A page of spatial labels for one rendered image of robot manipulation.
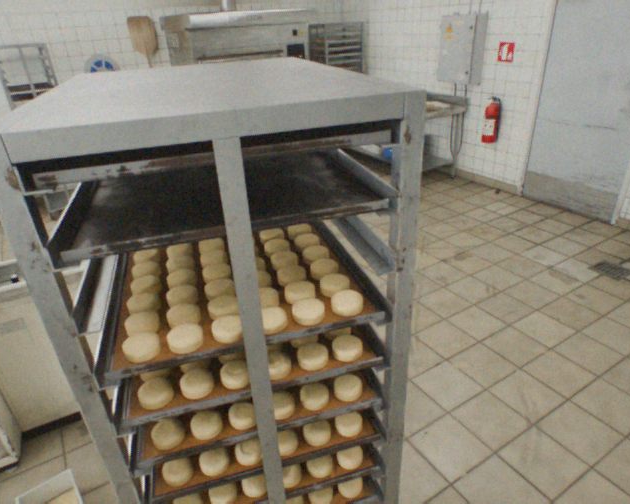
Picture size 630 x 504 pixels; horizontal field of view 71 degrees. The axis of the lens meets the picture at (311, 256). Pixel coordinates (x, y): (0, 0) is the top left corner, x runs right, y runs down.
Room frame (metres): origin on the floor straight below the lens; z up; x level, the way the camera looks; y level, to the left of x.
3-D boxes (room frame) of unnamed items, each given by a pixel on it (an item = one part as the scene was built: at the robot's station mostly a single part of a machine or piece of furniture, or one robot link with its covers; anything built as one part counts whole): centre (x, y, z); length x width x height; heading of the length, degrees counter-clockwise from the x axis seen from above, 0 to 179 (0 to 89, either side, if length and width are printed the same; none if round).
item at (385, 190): (0.85, -0.02, 1.68); 0.64 x 0.03 x 0.03; 15
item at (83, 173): (0.79, 0.16, 1.77); 0.60 x 0.40 x 0.02; 15
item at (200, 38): (6.12, 0.73, 1.00); 1.56 x 1.20 x 2.01; 120
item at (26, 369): (1.93, 1.33, 0.45); 0.70 x 0.34 x 0.90; 117
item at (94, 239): (0.79, 0.16, 1.68); 0.60 x 0.40 x 0.02; 15
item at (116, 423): (0.75, 0.36, 1.41); 0.64 x 0.03 x 0.03; 15
